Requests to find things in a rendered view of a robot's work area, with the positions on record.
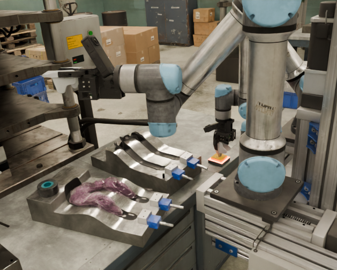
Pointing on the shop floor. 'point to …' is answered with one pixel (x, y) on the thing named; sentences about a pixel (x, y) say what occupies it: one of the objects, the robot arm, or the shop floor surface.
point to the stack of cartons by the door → (203, 24)
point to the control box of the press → (77, 57)
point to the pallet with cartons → (141, 45)
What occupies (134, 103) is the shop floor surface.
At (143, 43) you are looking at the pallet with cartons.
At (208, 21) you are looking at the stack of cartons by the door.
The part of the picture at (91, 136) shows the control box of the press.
